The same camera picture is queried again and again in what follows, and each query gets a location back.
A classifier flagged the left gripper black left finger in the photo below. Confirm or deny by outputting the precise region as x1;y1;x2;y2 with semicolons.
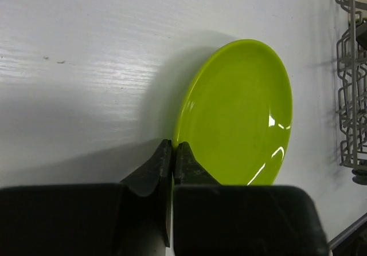
1;139;172;255

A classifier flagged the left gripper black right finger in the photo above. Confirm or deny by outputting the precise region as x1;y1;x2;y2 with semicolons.
173;142;329;255

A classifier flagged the green plate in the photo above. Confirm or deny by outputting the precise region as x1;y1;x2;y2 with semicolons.
173;39;292;185

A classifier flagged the grey wire dish rack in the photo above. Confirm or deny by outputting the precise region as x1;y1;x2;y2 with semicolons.
335;0;366;186

